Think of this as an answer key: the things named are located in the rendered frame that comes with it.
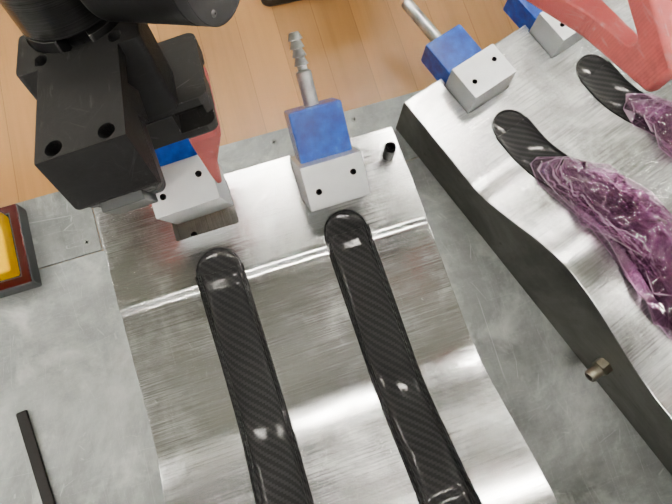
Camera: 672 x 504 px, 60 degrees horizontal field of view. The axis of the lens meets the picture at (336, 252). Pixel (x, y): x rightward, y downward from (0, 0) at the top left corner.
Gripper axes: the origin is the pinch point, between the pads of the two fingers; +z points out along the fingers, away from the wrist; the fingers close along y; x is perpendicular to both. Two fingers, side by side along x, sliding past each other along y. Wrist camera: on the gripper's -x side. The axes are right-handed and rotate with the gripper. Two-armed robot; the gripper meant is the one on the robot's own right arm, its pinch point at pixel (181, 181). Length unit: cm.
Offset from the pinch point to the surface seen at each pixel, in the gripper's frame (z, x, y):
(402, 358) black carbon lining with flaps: 13.2, -13.4, 11.6
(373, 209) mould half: 8.0, -2.2, 13.3
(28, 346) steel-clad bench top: 12.6, -1.0, -20.2
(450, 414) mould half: 13.4, -18.8, 13.5
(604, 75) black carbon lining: 12.2, 7.5, 40.1
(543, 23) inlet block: 7.1, 11.6, 35.1
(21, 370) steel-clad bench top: 13.2, -2.8, -21.2
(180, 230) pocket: 7.2, 1.7, -2.9
